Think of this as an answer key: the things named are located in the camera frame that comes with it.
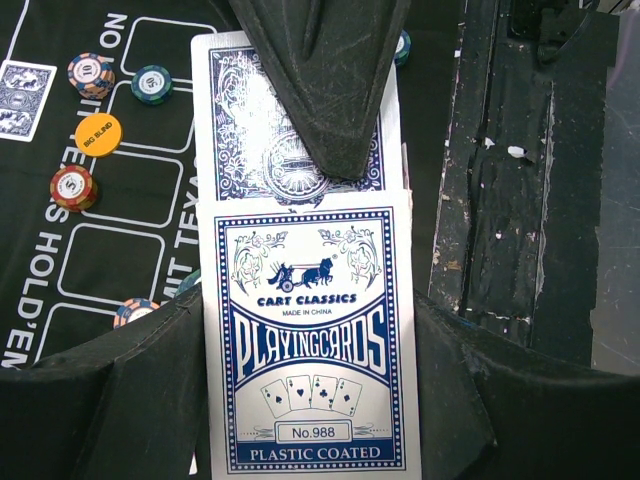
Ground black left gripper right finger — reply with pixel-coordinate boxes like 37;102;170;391
414;293;639;479

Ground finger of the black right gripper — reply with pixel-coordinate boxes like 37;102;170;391
231;0;410;180

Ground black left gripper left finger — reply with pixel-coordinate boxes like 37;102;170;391
1;287;208;479

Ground green chips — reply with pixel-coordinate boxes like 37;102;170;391
394;30;412;67
175;269;201;296
131;64;173;105

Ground pink blue chips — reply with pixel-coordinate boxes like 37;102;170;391
67;52;116;100
113;297;160;329

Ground blue playing card box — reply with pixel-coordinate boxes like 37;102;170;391
191;32;422;479

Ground orange chips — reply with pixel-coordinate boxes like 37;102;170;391
49;165;99;212

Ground yellow big blind button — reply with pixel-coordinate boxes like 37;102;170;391
74;113;123;158

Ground black poker table mat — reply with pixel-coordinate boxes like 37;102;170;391
0;0;451;480

